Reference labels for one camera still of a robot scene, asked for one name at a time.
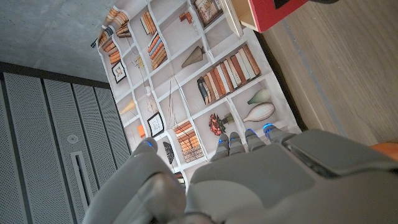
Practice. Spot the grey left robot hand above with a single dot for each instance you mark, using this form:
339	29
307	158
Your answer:
280	186

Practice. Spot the orange block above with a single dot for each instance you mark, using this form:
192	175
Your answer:
388	149

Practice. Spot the printed bookshelf backdrop cloth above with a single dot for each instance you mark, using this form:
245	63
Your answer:
186	77

